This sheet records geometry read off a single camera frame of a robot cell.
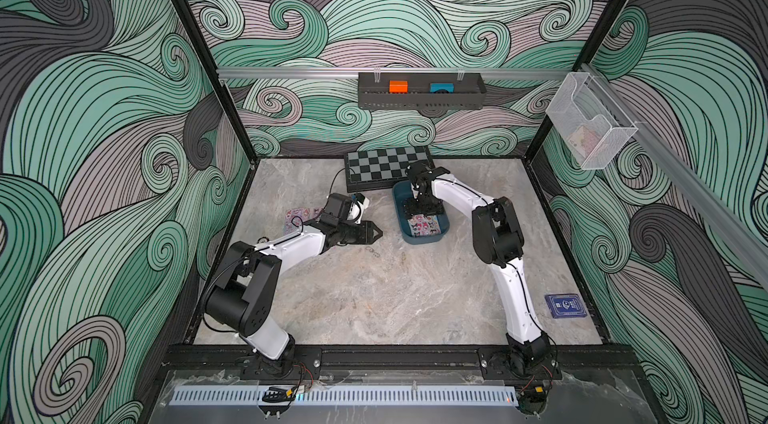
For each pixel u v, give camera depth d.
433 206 0.92
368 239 0.79
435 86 0.95
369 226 0.82
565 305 0.81
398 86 0.91
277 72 0.95
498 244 0.60
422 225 0.99
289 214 1.03
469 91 0.95
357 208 0.78
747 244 0.50
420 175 0.80
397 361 0.74
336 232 0.71
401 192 1.04
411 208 0.95
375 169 1.12
